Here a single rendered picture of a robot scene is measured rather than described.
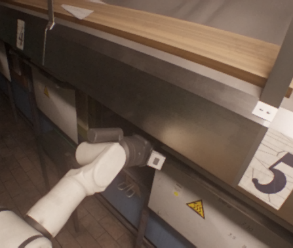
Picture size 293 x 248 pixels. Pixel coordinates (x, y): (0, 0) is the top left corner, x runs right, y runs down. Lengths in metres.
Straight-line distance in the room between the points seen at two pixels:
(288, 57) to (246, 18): 0.25
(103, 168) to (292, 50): 0.42
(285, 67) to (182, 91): 0.21
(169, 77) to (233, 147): 0.21
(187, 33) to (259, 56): 0.18
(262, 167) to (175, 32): 0.37
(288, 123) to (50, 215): 0.47
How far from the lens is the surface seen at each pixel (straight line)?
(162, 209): 1.05
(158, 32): 0.59
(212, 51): 0.50
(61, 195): 0.47
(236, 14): 0.67
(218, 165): 0.49
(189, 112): 0.49
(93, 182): 0.48
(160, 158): 0.65
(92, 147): 0.54
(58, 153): 1.78
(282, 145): 0.45
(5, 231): 0.43
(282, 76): 0.43
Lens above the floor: 1.83
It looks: 33 degrees down
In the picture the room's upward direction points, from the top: 9 degrees clockwise
